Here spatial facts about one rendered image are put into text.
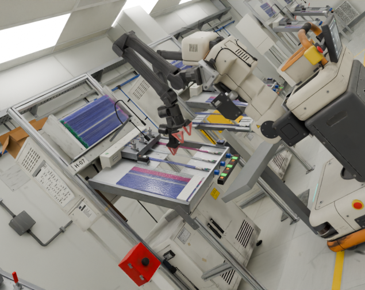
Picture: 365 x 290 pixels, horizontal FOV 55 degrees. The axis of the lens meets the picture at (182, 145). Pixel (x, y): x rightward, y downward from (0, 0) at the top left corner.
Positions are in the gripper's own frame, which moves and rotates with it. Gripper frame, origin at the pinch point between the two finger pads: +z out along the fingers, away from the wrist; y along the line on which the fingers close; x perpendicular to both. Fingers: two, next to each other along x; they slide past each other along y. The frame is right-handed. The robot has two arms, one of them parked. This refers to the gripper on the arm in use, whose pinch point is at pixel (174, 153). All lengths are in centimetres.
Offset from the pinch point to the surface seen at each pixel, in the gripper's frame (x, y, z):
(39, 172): -81, 49, 4
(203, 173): 28.6, 15.4, 0.8
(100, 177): -33, 42, 1
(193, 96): -36, -113, 3
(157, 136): -19.8, -11.6, -5.0
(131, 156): -24.1, 17.0, -2.6
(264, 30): -53, -454, 7
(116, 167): -30.0, 28.1, 1.0
